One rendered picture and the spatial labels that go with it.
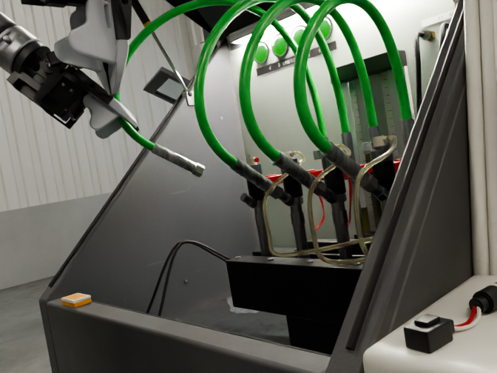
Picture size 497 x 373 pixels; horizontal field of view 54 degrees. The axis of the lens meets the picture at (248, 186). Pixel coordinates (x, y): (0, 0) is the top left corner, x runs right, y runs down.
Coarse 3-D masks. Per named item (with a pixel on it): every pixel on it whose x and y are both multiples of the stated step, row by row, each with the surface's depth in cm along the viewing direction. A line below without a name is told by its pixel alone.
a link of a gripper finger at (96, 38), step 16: (96, 0) 48; (96, 16) 48; (80, 32) 47; (96, 32) 48; (112, 32) 48; (80, 48) 47; (96, 48) 48; (112, 48) 49; (128, 48) 49; (112, 64) 49; (112, 80) 50
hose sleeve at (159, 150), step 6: (156, 144) 82; (156, 150) 82; (162, 150) 82; (168, 150) 82; (162, 156) 82; (168, 156) 82; (174, 156) 83; (180, 156) 83; (174, 162) 83; (180, 162) 83; (186, 162) 83; (192, 162) 84; (186, 168) 84; (192, 168) 84
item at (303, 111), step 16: (336, 0) 57; (352, 0) 60; (368, 0) 62; (320, 16) 55; (304, 32) 54; (384, 32) 65; (304, 48) 53; (304, 64) 52; (400, 64) 66; (304, 80) 52; (400, 80) 67; (304, 96) 52; (400, 96) 67; (304, 112) 52; (304, 128) 53; (320, 144) 54; (336, 160) 55; (352, 160) 57; (352, 176) 58; (368, 176) 59
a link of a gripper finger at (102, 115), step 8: (88, 96) 78; (96, 96) 77; (88, 104) 78; (96, 104) 78; (104, 104) 78; (112, 104) 77; (120, 104) 78; (96, 112) 77; (104, 112) 78; (112, 112) 78; (120, 112) 77; (128, 112) 78; (96, 120) 77; (104, 120) 77; (112, 120) 78; (128, 120) 78; (96, 128) 77
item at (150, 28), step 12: (204, 0) 85; (216, 0) 86; (228, 0) 86; (240, 0) 87; (168, 12) 83; (180, 12) 84; (252, 12) 89; (264, 12) 89; (156, 24) 82; (276, 24) 90; (144, 36) 81; (288, 36) 91; (132, 48) 80; (312, 84) 92; (312, 96) 93; (120, 120) 80; (324, 120) 93; (132, 132) 80; (324, 132) 93; (144, 144) 81
